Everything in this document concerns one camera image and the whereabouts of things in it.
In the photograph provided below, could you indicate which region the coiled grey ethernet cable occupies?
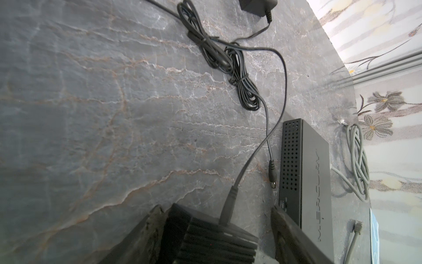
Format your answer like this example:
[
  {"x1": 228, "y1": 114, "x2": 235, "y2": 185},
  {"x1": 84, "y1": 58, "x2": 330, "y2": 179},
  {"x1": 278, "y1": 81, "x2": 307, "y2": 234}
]
[{"x1": 329, "y1": 118, "x2": 371, "y2": 204}]

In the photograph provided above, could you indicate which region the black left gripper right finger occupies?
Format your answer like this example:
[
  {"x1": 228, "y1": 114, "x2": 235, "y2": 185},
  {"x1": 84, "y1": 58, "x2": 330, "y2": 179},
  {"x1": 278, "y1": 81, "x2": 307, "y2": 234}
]
[{"x1": 270, "y1": 205, "x2": 325, "y2": 264}]

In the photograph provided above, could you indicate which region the black power adapter with cable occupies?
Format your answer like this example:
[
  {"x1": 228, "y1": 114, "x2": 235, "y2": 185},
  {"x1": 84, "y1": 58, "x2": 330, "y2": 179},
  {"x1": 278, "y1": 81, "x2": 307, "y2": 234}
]
[{"x1": 144, "y1": 0, "x2": 288, "y2": 227}]

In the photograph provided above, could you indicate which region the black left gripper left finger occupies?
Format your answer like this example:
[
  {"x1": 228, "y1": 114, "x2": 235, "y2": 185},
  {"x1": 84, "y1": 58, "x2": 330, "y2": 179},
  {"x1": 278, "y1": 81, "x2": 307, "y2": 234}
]
[{"x1": 100, "y1": 205, "x2": 167, "y2": 264}]

